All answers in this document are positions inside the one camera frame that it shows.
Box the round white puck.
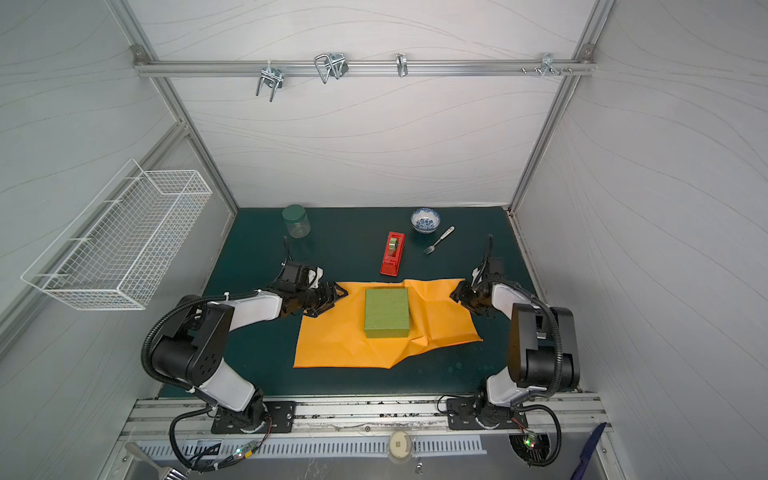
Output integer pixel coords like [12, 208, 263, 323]
[388, 430, 414, 464]

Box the middle metal clamp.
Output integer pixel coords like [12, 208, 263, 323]
[314, 52, 349, 84]

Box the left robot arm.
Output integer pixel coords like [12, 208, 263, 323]
[140, 260, 348, 431]

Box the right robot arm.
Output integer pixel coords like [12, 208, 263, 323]
[451, 257, 581, 425]

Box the metal clamp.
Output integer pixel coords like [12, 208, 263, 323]
[255, 64, 284, 102]
[314, 52, 349, 84]

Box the green gift box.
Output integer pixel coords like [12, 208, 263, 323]
[364, 288, 411, 339]

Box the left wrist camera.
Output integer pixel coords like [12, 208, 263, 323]
[307, 267, 324, 288]

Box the right metal bracket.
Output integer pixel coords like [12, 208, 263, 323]
[520, 53, 574, 77]

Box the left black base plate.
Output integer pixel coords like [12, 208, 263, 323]
[211, 400, 296, 435]

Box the white wire basket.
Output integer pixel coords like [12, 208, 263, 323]
[21, 159, 212, 311]

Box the left base cable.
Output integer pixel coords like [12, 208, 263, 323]
[169, 400, 274, 473]

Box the small metal hook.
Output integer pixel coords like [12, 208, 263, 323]
[395, 53, 408, 78]

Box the blue handled tool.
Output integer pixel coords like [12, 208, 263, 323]
[570, 422, 607, 480]

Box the left metal clamp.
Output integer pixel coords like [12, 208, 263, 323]
[255, 64, 284, 102]

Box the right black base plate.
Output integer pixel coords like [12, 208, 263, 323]
[441, 396, 528, 432]

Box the green table mat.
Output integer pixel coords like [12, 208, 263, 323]
[204, 207, 533, 396]

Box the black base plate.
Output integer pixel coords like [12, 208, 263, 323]
[211, 400, 296, 435]
[441, 396, 528, 432]

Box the aluminium cross rail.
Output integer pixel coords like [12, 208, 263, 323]
[134, 57, 597, 78]

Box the right base cable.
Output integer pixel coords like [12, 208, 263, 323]
[508, 403, 564, 468]

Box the silver fork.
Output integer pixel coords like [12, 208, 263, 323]
[423, 225, 455, 255]

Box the green lid glass jar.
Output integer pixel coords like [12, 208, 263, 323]
[281, 204, 311, 239]

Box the blue white ceramic bowl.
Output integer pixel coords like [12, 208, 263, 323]
[410, 208, 441, 234]

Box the base cable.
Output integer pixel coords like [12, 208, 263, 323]
[508, 403, 564, 468]
[169, 400, 274, 473]

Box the red tape dispenser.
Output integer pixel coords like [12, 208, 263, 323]
[380, 232, 405, 277]

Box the orange wrapping paper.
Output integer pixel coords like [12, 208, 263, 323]
[294, 279, 481, 369]

